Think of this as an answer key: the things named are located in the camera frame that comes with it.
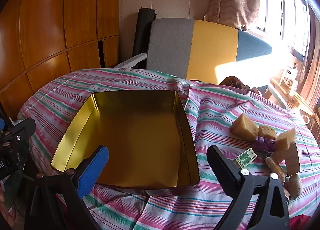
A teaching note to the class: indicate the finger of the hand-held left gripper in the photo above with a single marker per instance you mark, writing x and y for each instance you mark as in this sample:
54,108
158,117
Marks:
23,127

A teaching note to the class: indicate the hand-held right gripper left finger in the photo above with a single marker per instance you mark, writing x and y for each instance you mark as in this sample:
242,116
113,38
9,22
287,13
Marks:
92,170

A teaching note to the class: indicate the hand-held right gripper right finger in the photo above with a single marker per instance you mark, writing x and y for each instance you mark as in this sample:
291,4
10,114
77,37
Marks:
225,167

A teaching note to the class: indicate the small green white box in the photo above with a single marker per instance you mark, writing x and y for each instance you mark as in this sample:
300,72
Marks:
245,158

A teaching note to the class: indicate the large yellow sponge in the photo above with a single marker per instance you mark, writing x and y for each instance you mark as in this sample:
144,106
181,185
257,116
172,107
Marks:
243,127

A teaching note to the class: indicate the purple cloth item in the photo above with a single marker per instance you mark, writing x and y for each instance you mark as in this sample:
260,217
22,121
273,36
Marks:
263,143

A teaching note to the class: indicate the cracker snack packet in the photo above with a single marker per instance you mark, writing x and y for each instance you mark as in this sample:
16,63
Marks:
275,170

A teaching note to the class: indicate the small yellow sponge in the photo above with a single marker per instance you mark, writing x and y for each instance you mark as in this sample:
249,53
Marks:
267,132

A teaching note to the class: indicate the gold metal tin box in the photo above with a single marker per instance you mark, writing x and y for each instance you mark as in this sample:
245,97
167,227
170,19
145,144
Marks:
140,140

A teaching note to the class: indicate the beige and white carton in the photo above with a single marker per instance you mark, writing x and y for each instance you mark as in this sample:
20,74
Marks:
291,160

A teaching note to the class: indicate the wedge-shaped yellow sponge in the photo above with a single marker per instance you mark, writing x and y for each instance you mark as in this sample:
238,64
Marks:
286,138

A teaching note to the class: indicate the white plastic bag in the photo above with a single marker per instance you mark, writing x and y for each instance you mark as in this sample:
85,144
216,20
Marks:
295,186

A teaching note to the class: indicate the pink green striped cloth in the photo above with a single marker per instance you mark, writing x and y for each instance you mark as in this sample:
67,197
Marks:
220,110

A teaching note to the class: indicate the brown cloth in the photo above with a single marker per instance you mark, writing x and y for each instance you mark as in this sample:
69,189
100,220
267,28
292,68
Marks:
235,82

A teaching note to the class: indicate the white cup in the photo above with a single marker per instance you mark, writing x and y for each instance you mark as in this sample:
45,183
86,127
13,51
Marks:
303,117

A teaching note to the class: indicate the red blanket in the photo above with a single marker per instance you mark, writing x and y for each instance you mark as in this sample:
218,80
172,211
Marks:
300,222

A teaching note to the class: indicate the wooden side table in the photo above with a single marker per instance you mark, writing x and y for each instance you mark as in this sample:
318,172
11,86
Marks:
297,100

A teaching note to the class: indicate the white appliance box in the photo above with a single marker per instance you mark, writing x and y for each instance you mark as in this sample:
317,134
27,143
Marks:
288,77

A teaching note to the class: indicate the wooden wardrobe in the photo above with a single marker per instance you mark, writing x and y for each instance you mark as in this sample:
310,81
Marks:
50,20

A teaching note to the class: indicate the white foam piece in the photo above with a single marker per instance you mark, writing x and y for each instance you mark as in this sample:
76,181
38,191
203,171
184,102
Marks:
132,60

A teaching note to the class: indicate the grey yellow blue upholstered headboard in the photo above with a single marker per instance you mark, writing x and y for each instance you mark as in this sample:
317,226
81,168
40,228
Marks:
212,50

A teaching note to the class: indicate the beige striped curtain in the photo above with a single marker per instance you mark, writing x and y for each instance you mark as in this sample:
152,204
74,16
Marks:
312,75

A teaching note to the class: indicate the black rolled mat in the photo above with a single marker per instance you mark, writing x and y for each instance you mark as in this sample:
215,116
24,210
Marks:
142,32

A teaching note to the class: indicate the pink patterned curtain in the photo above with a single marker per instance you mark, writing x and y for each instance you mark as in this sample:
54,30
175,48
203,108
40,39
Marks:
232,0

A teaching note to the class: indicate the window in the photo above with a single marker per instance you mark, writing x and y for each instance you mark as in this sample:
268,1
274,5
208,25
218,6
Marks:
282,7

